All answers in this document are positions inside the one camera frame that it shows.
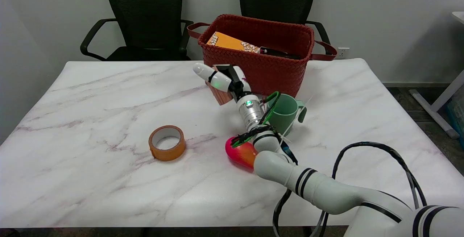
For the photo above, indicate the orange popcorn box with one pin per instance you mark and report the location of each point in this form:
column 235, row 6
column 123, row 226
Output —
column 228, row 42

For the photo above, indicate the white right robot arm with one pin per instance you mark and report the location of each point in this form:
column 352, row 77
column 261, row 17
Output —
column 326, row 190

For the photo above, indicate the blue storage bin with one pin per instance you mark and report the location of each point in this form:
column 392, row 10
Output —
column 457, row 113

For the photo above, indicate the red woven basket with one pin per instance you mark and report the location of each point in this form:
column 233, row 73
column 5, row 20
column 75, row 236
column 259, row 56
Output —
column 268, row 70

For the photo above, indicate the white wall outlet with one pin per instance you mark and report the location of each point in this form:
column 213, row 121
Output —
column 343, row 53

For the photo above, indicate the orange tape roll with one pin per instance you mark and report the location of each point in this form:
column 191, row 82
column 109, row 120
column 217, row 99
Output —
column 167, row 151

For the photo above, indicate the black pen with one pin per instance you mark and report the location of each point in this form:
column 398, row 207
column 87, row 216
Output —
column 279, row 53

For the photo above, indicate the red yellow toy mango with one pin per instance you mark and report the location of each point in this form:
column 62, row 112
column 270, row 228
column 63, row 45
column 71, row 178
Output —
column 241, row 153

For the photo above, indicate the white desk frame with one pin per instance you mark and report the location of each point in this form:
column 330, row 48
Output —
column 440, row 101

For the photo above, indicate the green plastic mug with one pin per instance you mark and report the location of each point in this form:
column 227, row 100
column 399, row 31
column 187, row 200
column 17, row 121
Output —
column 286, row 115

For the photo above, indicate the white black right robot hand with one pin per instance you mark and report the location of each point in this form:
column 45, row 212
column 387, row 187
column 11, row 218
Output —
column 221, row 79

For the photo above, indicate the brown wooden cylinder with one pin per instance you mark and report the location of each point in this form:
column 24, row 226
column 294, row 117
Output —
column 223, row 98

